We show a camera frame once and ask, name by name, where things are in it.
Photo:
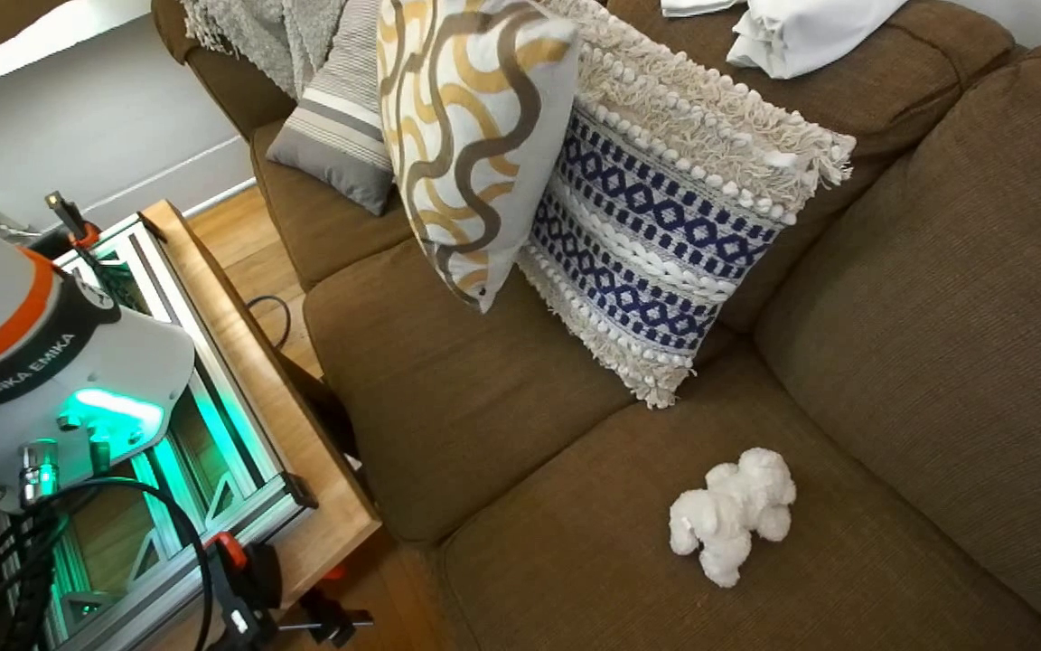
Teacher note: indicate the yellow grey wavy pattern pillow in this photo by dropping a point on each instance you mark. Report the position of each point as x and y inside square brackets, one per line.
[470, 132]

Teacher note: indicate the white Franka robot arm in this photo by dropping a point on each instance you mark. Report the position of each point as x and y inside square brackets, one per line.
[14, 329]

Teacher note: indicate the blue white fringed pillow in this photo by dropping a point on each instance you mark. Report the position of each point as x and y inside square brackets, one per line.
[650, 227]

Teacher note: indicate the grey striped pillow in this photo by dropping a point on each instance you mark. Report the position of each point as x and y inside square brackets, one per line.
[341, 132]

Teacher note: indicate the wooden table board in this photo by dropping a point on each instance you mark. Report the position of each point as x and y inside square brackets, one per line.
[294, 440]

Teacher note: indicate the white plush toy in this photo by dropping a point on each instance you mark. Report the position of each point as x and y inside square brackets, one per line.
[726, 518]

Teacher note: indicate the orange black bar clamp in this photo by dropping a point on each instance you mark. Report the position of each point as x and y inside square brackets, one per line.
[73, 224]
[236, 581]

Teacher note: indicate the grey knit blanket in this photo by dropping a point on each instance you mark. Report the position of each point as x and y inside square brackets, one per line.
[261, 37]

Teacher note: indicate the brown fabric sofa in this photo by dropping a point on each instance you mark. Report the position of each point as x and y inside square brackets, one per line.
[918, 300]

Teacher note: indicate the white crumpled cloth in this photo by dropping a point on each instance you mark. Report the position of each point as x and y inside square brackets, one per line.
[812, 37]

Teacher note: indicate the aluminium profile frame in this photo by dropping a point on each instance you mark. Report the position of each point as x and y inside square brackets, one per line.
[259, 505]

